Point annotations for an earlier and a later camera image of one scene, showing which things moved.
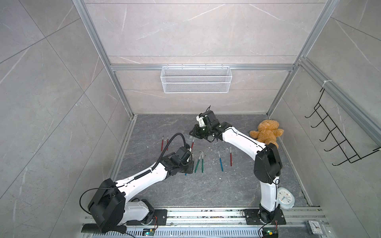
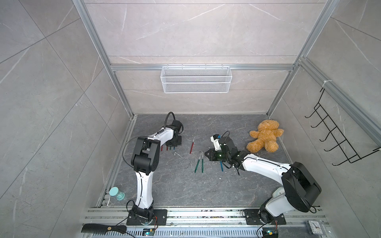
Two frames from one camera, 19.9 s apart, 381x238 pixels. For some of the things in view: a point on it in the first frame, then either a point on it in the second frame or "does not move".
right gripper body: x=203 y=133 to x=217 y=155
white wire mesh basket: x=193 y=80 does not move
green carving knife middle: x=197 y=163 does not move
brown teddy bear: x=268 y=132 does not move
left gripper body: x=187 y=167 to x=176 y=143
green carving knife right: x=202 y=163 does not move
